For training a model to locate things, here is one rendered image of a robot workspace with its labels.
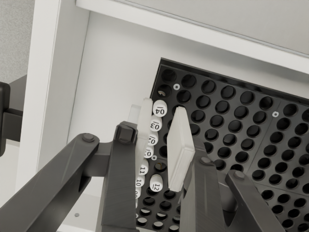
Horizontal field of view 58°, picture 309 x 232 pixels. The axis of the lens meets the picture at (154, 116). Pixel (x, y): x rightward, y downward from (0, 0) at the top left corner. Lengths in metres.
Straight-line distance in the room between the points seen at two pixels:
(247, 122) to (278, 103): 0.03
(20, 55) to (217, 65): 1.06
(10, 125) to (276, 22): 0.33
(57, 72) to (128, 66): 0.09
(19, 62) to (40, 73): 1.07
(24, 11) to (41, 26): 1.03
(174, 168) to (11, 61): 1.18
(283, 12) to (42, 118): 0.31
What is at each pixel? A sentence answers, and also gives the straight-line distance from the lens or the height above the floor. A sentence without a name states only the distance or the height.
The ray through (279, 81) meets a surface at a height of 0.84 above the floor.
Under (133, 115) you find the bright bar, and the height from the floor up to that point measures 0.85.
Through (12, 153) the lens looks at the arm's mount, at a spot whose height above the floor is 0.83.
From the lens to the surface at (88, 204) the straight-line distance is 0.38.
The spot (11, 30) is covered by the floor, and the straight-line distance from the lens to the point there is 1.29.
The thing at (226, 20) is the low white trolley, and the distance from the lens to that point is 0.38.
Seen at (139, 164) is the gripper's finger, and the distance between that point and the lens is 0.16.
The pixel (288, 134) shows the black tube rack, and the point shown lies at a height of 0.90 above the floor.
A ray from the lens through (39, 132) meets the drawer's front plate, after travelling 0.25.
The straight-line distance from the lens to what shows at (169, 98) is 0.25.
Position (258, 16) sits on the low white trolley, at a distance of 0.39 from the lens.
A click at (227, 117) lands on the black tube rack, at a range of 0.26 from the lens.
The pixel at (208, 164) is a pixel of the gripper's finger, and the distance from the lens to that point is 0.15.
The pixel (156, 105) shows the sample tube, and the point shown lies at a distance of 0.24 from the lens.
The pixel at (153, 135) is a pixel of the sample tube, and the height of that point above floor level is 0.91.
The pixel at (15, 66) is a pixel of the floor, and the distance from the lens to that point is 1.31.
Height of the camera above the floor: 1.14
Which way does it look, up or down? 68 degrees down
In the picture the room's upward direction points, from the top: 176 degrees counter-clockwise
